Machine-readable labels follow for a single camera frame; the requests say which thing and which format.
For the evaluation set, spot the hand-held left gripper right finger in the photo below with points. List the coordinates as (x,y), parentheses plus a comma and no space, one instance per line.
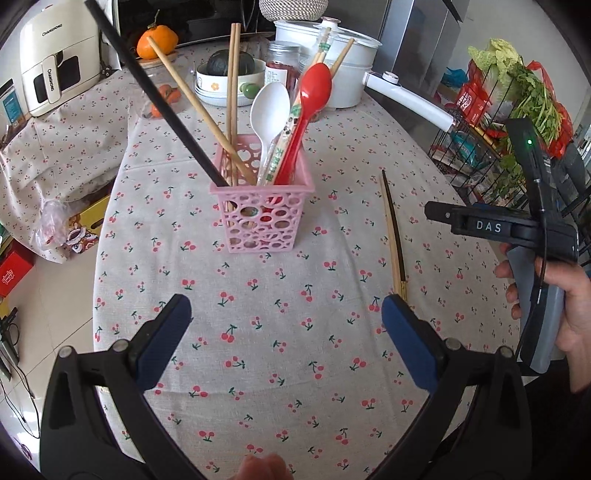
(411,346)

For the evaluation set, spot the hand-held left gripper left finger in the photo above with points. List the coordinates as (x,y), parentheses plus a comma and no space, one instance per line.
(164,341)

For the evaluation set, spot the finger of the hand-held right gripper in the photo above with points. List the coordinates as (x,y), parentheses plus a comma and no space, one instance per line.
(438,213)

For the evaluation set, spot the black chopstick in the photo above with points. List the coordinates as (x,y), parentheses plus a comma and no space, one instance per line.
(152,90)
(398,240)

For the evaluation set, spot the wooden chopstick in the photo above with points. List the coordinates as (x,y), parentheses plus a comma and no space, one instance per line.
(198,104)
(238,69)
(342,55)
(390,230)
(230,92)
(318,57)

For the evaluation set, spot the pink perforated utensil basket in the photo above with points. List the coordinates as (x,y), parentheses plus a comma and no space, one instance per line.
(263,217)

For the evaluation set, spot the paper-wrapped chopsticks pair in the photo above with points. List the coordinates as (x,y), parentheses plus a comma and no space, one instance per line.
(288,134)

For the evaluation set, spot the red plastic spoon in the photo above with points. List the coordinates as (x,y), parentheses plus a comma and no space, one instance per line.
(314,90)

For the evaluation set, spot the white plastic spoon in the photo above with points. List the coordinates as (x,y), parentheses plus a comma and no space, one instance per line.
(270,108)

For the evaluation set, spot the person's right forearm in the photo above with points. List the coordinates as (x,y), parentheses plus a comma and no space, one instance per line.
(563,434)

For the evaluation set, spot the person's right hand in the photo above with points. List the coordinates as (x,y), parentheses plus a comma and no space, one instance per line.
(577,314)

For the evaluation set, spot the person's left hand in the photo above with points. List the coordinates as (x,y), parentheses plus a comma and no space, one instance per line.
(265,468)

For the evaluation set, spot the blue snack packet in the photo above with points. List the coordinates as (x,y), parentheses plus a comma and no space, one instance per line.
(461,144)

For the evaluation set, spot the cherry print tablecloth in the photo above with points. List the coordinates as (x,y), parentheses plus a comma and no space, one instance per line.
(277,323)

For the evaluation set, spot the red snack packets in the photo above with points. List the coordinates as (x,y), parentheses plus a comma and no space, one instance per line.
(473,99)

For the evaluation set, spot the red plastic bag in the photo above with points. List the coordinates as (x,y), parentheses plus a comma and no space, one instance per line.
(561,120)

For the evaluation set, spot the yellow printed box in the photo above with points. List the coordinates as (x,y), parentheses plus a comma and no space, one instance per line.
(87,226)

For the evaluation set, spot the green leafy herbs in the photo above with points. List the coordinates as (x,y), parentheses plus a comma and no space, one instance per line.
(540,101)

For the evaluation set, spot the clear plastic bag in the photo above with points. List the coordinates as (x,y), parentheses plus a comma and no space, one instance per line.
(53,224)

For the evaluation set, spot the red box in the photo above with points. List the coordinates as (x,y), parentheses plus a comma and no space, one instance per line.
(14,272)

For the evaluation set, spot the napa cabbage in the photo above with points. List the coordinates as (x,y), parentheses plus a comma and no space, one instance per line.
(496,55)

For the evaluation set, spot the white electric pot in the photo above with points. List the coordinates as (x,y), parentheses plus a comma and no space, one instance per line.
(351,69)

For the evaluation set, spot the grey refrigerator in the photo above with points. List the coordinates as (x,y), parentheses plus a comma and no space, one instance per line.
(415,37)

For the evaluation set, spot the jar of red dried fruit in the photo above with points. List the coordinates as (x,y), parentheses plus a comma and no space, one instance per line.
(281,64)

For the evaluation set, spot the cherry print side cloth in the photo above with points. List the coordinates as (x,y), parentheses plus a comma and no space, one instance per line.
(55,152)

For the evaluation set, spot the green lime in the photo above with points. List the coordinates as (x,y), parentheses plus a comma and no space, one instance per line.
(249,89)

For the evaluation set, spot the small orange fruit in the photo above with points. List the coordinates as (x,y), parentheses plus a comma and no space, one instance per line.
(170,93)
(156,110)

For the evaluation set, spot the woven basket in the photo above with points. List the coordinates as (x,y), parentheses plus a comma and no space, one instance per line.
(293,8)

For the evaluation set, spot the white flower print bowl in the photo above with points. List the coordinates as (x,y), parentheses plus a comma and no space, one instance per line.
(212,90)

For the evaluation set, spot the dark green squash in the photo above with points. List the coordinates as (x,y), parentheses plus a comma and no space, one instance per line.
(217,62)

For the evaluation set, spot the clear glass jar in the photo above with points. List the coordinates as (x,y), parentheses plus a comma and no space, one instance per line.
(182,69)

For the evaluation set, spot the blue card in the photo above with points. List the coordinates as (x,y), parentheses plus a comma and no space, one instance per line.
(10,106)

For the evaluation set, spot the large orange fruit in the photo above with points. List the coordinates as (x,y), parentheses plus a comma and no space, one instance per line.
(157,41)

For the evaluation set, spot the white air fryer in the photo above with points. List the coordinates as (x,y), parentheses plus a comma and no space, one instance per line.
(60,55)

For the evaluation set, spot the black microwave oven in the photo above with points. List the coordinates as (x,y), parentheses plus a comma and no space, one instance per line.
(194,21)

